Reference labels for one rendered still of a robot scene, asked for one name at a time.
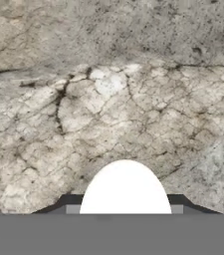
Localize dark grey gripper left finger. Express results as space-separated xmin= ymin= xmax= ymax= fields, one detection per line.
xmin=33 ymin=193 xmax=85 ymax=215

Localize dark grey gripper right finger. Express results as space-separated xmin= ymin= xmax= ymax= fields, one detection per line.
xmin=166 ymin=193 xmax=223 ymax=215

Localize white egg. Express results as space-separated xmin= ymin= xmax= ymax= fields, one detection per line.
xmin=79 ymin=159 xmax=173 ymax=215

